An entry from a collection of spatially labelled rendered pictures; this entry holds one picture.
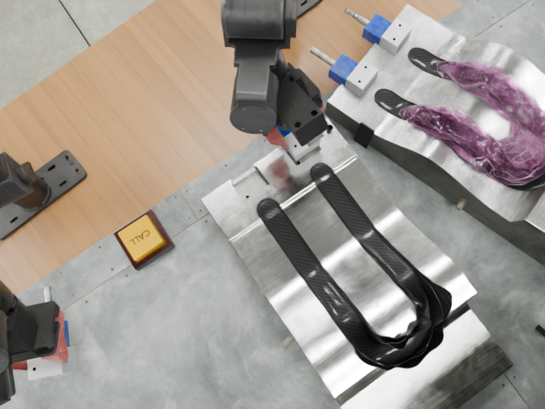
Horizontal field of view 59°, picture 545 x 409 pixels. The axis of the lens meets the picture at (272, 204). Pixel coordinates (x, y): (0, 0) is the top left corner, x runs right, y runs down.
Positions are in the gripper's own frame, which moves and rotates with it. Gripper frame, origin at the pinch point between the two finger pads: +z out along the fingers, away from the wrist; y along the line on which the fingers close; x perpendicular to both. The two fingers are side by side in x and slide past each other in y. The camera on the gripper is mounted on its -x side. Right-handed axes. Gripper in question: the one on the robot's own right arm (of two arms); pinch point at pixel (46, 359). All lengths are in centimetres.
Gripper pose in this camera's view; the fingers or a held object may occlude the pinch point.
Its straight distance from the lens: 79.6
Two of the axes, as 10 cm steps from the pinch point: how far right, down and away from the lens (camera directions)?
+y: 9.8, -2.0, 0.2
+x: -1.6, -7.1, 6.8
